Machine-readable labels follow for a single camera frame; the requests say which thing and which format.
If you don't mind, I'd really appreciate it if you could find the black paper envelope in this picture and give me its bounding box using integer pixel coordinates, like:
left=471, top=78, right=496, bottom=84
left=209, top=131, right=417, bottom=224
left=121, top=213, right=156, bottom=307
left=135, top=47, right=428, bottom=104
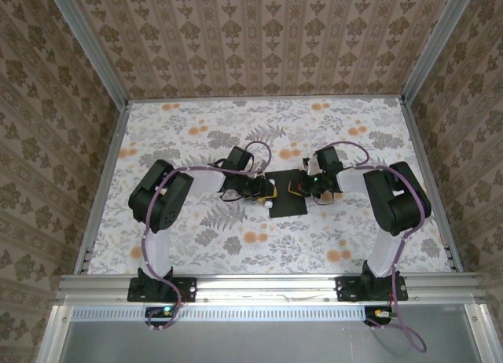
left=265, top=168, right=309, bottom=218

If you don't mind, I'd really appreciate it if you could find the circuit board with yellow plug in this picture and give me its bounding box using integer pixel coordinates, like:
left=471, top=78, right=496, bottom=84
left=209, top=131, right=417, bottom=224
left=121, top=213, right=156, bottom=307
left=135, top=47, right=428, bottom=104
left=363, top=306, right=398, bottom=327

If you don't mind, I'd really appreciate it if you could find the grey metal shelf panel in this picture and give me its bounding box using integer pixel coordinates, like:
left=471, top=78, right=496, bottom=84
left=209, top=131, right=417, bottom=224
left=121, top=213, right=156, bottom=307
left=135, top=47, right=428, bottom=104
left=58, top=319, right=481, bottom=363

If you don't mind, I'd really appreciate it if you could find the green lit circuit board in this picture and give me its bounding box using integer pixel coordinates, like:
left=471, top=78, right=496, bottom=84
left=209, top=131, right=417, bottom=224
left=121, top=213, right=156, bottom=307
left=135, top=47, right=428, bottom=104
left=145, top=306, right=178, bottom=327

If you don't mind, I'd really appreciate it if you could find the aluminium front rail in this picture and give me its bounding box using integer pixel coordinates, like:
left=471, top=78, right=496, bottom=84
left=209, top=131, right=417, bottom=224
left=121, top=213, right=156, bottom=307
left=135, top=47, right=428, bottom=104
left=54, top=271, right=484, bottom=305

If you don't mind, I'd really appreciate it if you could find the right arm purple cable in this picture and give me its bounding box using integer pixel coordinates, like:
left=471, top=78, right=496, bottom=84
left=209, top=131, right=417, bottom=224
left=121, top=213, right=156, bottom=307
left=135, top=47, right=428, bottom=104
left=314, top=141, right=431, bottom=356

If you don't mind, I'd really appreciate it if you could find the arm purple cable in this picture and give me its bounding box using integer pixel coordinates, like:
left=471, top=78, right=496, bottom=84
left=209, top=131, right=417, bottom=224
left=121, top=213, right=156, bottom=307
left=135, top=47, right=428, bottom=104
left=141, top=141, right=273, bottom=332
left=314, top=141, right=431, bottom=356

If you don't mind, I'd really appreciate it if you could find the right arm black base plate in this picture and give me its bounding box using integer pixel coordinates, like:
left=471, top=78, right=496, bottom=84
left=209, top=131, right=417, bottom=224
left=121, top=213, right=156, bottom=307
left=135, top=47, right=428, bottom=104
left=336, top=274, right=409, bottom=303

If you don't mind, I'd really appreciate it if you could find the aluminium table side rail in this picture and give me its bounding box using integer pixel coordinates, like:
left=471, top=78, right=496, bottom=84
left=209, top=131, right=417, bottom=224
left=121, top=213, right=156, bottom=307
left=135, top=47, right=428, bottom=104
left=74, top=101, right=131, bottom=276
left=400, top=97, right=463, bottom=272

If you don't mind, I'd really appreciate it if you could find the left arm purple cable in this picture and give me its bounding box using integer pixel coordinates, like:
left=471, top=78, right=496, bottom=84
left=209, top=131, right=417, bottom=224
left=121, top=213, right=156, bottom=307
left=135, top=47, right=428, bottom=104
left=141, top=141, right=273, bottom=332

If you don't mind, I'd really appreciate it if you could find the white slotted cable duct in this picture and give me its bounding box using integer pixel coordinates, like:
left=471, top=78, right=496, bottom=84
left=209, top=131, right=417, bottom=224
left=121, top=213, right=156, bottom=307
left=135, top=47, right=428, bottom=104
left=70, top=304, right=369, bottom=323

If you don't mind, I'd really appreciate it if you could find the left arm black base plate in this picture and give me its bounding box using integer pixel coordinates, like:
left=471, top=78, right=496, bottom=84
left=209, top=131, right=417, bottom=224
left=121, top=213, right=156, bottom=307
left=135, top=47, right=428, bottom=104
left=127, top=277, right=197, bottom=303

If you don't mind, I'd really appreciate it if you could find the aluminium frame post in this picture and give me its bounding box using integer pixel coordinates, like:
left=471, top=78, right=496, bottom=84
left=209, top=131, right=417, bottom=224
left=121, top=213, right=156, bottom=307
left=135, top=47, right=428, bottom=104
left=400, top=0, right=479, bottom=105
left=45, top=0, right=131, bottom=108

